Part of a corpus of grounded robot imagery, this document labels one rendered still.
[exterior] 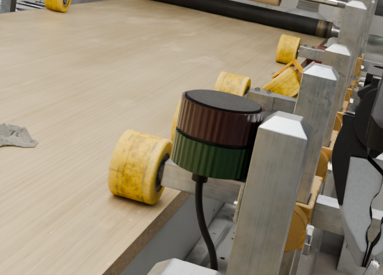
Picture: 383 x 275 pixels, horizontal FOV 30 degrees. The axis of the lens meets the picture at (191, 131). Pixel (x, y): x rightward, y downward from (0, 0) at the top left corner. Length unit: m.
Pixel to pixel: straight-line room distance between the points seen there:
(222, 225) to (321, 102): 0.86
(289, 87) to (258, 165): 1.03
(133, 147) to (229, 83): 0.50
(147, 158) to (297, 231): 0.19
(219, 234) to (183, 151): 1.03
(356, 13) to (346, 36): 0.04
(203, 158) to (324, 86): 0.27
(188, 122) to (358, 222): 0.16
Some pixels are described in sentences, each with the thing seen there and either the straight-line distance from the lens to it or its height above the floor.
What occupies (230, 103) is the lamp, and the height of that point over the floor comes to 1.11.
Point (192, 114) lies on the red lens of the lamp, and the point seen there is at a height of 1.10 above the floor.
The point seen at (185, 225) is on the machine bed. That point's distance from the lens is 1.31.
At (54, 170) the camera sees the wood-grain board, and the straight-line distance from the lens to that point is 0.92.
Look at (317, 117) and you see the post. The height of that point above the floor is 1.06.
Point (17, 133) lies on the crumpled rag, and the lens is 1.00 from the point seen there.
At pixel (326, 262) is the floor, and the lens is 3.08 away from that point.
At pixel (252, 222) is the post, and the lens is 0.51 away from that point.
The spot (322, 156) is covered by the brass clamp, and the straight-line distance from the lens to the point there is 0.98.
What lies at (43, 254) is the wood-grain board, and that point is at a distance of 0.71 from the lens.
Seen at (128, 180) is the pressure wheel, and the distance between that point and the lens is 0.82.
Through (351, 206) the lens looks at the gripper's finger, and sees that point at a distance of 0.57.
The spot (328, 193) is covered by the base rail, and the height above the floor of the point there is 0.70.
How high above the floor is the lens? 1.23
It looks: 16 degrees down
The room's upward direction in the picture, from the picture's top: 11 degrees clockwise
